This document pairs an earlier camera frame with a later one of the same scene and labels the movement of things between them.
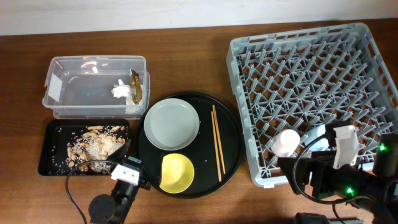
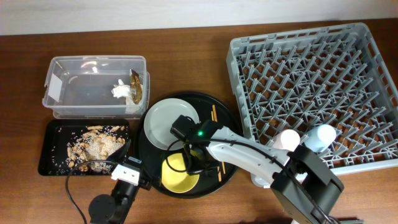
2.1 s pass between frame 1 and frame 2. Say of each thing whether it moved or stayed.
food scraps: stayed
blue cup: stayed
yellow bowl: moved
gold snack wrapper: stayed
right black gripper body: moved
